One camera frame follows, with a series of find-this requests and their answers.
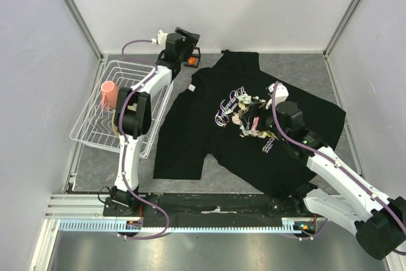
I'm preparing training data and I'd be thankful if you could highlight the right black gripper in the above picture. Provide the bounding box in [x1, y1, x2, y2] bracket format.
[239, 101, 289, 142]

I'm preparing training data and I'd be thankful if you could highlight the orange butterfly brooch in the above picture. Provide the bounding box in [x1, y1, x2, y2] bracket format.
[188, 57, 196, 65]

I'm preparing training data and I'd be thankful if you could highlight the black printed t-shirt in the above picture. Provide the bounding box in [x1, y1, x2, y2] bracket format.
[152, 48, 346, 197]

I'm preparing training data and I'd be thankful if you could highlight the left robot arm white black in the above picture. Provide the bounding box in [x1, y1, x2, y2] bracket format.
[106, 27, 200, 216]

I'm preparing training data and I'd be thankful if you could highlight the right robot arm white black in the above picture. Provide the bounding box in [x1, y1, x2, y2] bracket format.
[240, 100, 405, 260]

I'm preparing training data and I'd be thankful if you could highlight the small black open box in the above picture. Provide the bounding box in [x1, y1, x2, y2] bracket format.
[184, 47, 201, 68]

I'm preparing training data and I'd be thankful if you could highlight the pink plastic cup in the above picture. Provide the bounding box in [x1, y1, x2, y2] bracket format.
[100, 81, 119, 110]

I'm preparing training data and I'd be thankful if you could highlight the tan round plate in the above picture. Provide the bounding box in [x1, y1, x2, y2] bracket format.
[112, 118, 120, 137]

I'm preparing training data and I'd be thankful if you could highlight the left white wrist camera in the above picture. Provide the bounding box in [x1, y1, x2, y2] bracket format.
[152, 29, 169, 46]

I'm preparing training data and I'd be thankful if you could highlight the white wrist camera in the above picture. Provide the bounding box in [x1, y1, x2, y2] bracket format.
[266, 82, 289, 108]
[152, 29, 169, 46]

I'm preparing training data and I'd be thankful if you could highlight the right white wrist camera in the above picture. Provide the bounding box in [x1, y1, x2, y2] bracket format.
[266, 82, 289, 108]

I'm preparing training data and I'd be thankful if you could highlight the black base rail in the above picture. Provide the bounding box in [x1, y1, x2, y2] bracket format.
[99, 192, 320, 226]

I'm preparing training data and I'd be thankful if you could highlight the toothed aluminium cable rail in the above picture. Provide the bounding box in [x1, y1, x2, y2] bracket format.
[59, 219, 302, 234]

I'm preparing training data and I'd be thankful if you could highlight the white wire basket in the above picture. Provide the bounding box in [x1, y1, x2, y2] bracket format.
[70, 60, 173, 159]

